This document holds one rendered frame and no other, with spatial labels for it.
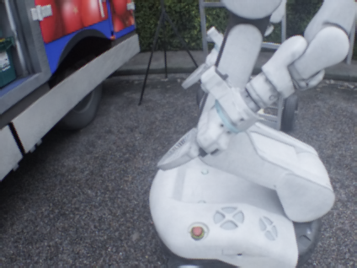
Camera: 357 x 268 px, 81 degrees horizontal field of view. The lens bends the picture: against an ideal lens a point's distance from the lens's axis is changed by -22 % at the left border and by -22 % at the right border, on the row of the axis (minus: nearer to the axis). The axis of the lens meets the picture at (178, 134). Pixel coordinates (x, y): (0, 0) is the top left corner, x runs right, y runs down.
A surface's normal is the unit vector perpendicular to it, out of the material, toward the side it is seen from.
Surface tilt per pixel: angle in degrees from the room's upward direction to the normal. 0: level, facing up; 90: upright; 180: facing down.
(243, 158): 90
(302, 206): 90
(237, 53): 90
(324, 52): 94
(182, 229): 39
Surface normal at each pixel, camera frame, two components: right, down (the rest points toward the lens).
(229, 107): -0.48, 0.15
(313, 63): -0.26, 0.64
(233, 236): -0.15, -0.26
